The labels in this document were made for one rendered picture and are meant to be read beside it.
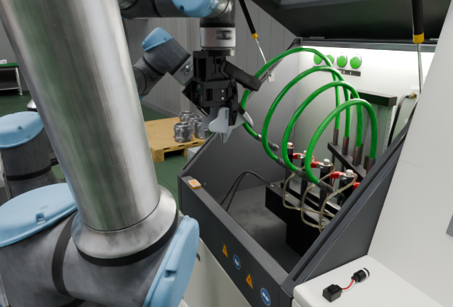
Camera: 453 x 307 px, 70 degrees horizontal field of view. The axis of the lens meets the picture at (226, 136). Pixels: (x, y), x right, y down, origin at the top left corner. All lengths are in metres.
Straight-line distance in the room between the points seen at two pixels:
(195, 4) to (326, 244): 0.54
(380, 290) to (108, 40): 0.68
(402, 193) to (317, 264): 0.24
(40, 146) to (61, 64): 0.68
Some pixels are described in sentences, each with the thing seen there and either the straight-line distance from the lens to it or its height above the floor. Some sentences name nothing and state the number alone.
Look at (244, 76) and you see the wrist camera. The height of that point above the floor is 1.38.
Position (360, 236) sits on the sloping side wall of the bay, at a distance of 0.81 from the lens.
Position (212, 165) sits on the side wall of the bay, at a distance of 1.28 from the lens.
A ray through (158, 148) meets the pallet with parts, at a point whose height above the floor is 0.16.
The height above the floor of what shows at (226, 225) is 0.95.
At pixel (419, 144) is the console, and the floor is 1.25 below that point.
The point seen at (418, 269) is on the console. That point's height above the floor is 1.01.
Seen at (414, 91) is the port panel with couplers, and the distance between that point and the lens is 1.07.
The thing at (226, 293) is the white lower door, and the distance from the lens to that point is 1.08.
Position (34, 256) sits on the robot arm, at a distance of 0.46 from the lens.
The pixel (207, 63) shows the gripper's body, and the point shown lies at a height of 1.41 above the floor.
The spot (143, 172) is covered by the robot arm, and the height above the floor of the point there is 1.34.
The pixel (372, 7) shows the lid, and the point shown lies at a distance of 1.02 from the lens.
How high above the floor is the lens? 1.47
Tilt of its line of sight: 18 degrees down
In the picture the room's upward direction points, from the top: straight up
